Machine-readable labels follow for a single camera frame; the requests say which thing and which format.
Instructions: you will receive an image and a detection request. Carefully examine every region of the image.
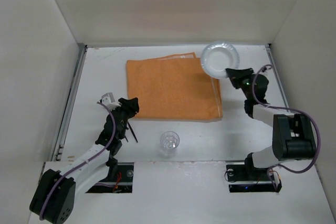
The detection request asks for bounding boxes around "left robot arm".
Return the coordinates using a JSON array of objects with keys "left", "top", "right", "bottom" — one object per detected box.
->
[{"left": 29, "top": 97, "right": 139, "bottom": 223}]

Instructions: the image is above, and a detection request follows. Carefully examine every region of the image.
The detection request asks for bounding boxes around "left aluminium table rail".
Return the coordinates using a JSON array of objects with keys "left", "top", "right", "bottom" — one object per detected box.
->
[{"left": 47, "top": 43, "right": 87, "bottom": 161}]

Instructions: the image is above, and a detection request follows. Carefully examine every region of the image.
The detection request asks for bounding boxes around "orange cloth placemat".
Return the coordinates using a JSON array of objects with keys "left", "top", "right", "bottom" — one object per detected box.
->
[{"left": 126, "top": 52, "right": 223, "bottom": 121}]

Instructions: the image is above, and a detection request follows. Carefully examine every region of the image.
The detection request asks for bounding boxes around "clear plastic cup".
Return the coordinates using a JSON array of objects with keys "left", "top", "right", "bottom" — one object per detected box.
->
[{"left": 160, "top": 131, "right": 180, "bottom": 156}]

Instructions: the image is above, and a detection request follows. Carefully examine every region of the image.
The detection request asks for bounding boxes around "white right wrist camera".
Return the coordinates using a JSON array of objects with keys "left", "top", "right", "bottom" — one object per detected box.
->
[{"left": 260, "top": 65, "right": 273, "bottom": 76}]

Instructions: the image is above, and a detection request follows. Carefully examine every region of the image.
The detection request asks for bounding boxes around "black plastic knife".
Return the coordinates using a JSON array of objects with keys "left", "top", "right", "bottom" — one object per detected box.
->
[{"left": 128, "top": 122, "right": 139, "bottom": 143}]

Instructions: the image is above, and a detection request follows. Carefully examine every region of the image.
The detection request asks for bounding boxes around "white round plate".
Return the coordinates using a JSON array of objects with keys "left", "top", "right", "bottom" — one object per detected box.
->
[{"left": 200, "top": 41, "right": 240, "bottom": 79}]

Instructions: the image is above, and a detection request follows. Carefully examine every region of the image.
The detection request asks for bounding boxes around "aluminium table rail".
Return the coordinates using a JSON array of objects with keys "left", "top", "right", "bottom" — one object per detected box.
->
[
  {"left": 47, "top": 43, "right": 87, "bottom": 161},
  {"left": 265, "top": 44, "right": 304, "bottom": 160}
]

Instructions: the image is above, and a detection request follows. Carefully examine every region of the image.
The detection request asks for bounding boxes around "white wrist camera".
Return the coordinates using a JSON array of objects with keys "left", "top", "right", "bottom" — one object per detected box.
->
[
  {"left": 99, "top": 92, "right": 121, "bottom": 110},
  {"left": 260, "top": 65, "right": 273, "bottom": 76}
]

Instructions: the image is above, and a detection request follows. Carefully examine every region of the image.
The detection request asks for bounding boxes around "right aluminium table rail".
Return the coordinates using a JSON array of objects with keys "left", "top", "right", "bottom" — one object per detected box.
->
[{"left": 265, "top": 44, "right": 304, "bottom": 160}]

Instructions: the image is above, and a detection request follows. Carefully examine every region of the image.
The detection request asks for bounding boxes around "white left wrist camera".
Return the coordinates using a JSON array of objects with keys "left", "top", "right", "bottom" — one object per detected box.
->
[{"left": 99, "top": 92, "right": 121, "bottom": 110}]

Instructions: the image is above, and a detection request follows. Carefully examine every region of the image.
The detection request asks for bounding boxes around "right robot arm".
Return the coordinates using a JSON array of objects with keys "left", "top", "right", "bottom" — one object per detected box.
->
[{"left": 226, "top": 65, "right": 321, "bottom": 176}]

